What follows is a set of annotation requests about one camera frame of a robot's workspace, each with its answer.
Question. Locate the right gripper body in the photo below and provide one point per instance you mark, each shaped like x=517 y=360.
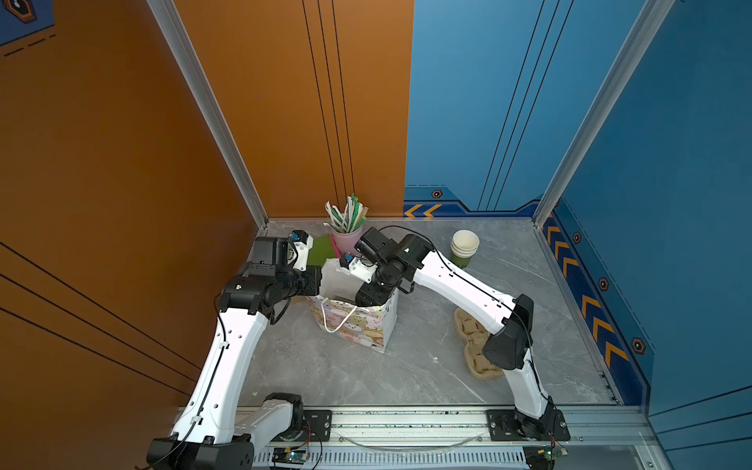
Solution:
x=374 y=292

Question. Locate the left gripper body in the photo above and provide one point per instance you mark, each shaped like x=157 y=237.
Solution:
x=302 y=283

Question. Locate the cartoon paper gift bag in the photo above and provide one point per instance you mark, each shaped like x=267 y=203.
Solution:
x=336 y=313

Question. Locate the green napkin stack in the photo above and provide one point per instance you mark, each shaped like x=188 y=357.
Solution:
x=322 y=251

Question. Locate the stack of paper cups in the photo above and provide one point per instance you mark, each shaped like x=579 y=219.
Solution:
x=464 y=246

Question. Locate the pulp cup carrier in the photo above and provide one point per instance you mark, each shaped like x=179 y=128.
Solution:
x=475 y=337

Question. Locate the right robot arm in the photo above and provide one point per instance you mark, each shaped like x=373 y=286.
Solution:
x=508 y=320

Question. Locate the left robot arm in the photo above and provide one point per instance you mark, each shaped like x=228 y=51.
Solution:
x=205 y=436

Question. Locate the pink straw holder cup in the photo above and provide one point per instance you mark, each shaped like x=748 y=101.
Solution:
x=345 y=243

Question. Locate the bundle of wrapped straws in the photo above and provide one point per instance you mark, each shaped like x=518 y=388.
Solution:
x=348 y=219

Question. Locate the left green circuit board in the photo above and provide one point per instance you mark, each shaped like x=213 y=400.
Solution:
x=289 y=458

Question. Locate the green circuit board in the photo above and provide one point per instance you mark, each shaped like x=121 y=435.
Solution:
x=551 y=454
x=289 y=458

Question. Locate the right green circuit board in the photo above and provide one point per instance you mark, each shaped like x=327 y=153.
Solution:
x=551 y=454

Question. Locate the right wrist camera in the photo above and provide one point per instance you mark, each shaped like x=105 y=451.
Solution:
x=364 y=258

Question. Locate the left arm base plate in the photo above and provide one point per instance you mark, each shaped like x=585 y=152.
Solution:
x=317 y=424

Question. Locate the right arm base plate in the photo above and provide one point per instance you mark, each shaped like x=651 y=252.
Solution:
x=507 y=425

